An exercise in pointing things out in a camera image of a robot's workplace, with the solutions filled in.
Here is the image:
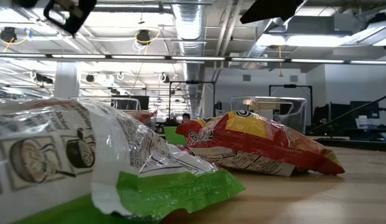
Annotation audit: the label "green plastic bowl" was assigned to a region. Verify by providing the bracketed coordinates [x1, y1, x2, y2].
[163, 126, 187, 146]

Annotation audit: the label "long ceiling light bar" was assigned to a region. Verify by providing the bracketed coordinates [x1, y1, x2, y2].
[0, 52, 386, 65]

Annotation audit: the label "green-edged ramen noodle packet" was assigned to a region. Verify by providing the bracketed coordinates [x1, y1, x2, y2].
[0, 97, 246, 224]

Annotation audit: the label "red-edged ramen noodle packet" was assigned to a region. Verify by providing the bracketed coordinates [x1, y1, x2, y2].
[127, 110, 158, 125]

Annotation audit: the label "red and yellow ramen packet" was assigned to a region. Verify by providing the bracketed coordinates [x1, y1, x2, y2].
[176, 110, 346, 177]

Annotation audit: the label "silver ventilation duct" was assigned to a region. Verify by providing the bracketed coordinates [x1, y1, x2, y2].
[242, 18, 293, 60]
[171, 0, 210, 119]

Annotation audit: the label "tan-lid spice jar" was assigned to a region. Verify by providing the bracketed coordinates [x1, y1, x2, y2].
[248, 103, 283, 122]

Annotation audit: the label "black metal frame rig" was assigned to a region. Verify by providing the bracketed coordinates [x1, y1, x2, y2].
[269, 83, 314, 125]
[168, 80, 216, 118]

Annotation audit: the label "white pillar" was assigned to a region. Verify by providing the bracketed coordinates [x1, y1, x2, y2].
[54, 62, 80, 99]

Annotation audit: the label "dark desk monitors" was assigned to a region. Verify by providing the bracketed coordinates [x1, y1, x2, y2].
[313, 101, 380, 130]

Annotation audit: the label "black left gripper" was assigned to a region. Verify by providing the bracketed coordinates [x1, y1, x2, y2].
[42, 0, 98, 35]

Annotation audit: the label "black ceiling spotlight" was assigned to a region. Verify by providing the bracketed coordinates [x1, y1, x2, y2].
[136, 29, 152, 46]
[0, 26, 18, 44]

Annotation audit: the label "clear plastic bin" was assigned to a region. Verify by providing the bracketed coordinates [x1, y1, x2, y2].
[68, 95, 158, 130]
[229, 96, 308, 134]

